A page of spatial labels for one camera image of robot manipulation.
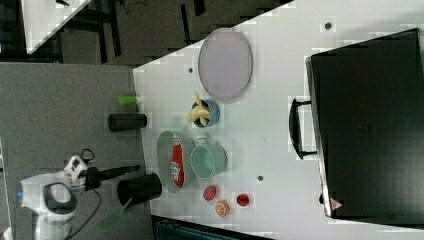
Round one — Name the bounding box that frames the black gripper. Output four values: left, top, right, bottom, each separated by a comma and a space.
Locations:
85, 165, 141, 191

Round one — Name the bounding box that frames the red felt ketchup bottle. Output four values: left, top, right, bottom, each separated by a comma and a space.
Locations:
171, 136, 184, 187

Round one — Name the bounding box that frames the green oval strainer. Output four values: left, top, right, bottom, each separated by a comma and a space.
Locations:
157, 131, 195, 193

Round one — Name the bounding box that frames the black container with spatula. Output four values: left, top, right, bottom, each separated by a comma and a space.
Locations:
98, 173, 162, 231

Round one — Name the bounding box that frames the black cylinder cup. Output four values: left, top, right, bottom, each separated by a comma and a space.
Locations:
108, 113, 147, 132

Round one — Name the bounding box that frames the green toy vegetable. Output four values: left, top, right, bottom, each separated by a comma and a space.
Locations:
118, 96, 138, 106

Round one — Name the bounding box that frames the teal mug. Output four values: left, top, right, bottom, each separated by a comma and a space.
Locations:
190, 138, 228, 179

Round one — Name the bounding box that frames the red plush fruit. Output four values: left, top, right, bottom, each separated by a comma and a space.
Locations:
203, 186, 217, 201

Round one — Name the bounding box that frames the yellow peeled banana toy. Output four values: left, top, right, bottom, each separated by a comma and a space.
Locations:
186, 92, 210, 126

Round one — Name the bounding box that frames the orange slice toy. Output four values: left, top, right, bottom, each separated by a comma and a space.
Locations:
215, 200, 230, 217

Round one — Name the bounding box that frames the small blue cup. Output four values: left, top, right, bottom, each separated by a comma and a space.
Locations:
192, 99, 220, 128

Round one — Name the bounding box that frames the red strawberry toy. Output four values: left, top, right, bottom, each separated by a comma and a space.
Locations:
236, 194, 250, 207

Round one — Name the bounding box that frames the round grey plate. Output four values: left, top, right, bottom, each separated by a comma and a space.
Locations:
198, 28, 253, 101

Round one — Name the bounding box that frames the silver toaster oven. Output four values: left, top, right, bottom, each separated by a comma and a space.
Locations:
305, 28, 424, 229

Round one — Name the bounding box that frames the blue metal frame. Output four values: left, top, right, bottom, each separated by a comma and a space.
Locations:
151, 215, 271, 240

